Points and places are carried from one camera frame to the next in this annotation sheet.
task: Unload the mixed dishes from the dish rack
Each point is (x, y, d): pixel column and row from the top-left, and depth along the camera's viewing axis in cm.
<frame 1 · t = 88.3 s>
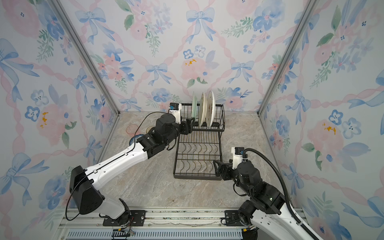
left hand: (189, 116, 72), fingers open
right hand: (220, 160, 70), fingers open
pink glass cup: (133, 131, 99), point 10 cm above the table

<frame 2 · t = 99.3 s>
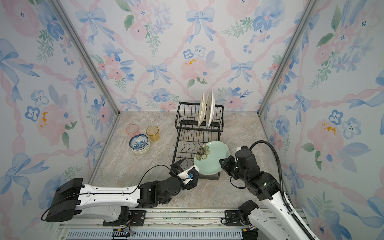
left hand: (190, 164, 70), fingers open
right hand: (218, 160, 72), fingers closed
cream bowl: (142, 150, 92), point 8 cm above the table
the other named things where they were.

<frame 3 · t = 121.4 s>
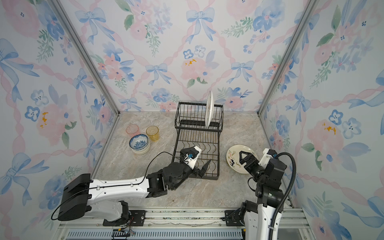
left hand: (202, 153, 68), fingers open
right hand: (244, 156, 74), fingers open
the named things where they were.

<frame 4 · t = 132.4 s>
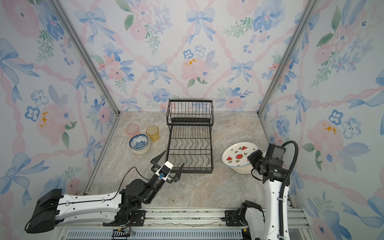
left hand: (172, 156, 65), fingers open
right hand: (250, 154, 76), fingers closed
white floral plate: (236, 154, 85), point 13 cm above the table
the other named things where they were.

